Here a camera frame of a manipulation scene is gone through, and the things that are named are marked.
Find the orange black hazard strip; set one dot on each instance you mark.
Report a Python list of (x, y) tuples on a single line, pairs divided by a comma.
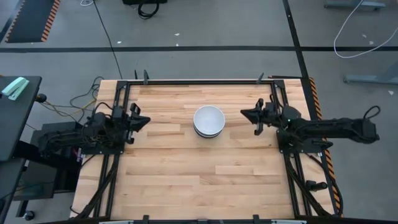
[(312, 84)]

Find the black equipment box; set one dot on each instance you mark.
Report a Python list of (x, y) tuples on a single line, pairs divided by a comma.
[(63, 174)]

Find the white flat bar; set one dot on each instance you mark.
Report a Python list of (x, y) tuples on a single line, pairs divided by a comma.
[(289, 222), (116, 222)]

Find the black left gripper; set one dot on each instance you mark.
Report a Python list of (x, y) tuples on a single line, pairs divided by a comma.
[(122, 126)]

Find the grey table foot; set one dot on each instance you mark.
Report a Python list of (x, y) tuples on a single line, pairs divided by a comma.
[(342, 5), (367, 78)]

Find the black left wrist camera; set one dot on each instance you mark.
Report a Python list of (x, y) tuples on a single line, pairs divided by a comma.
[(118, 112)]

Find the black metal table frame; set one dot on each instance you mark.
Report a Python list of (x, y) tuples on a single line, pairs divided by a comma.
[(199, 82)]

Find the black desk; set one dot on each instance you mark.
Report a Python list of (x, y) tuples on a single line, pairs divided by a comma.
[(9, 180), (15, 124)]

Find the black caster wheel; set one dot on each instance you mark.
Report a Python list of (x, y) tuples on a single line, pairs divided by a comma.
[(29, 215)]

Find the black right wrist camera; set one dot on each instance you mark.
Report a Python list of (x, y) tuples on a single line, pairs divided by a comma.
[(270, 109)]

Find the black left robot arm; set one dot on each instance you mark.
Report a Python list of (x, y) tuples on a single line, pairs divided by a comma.
[(62, 138)]

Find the black mat orange striped edge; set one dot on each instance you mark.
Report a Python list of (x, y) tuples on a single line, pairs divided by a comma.
[(31, 18)]

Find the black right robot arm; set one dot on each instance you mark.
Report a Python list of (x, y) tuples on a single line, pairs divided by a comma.
[(342, 127)]

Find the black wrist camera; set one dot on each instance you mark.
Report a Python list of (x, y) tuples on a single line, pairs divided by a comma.
[(270, 109), (118, 112)]

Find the black floor box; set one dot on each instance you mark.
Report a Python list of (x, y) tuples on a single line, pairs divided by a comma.
[(144, 2)]

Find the mint green stapler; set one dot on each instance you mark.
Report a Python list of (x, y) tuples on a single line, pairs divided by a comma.
[(14, 88)]

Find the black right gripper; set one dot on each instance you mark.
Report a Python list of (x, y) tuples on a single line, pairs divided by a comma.
[(275, 119)]

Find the black round knob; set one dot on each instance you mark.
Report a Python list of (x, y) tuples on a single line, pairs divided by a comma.
[(40, 98)]

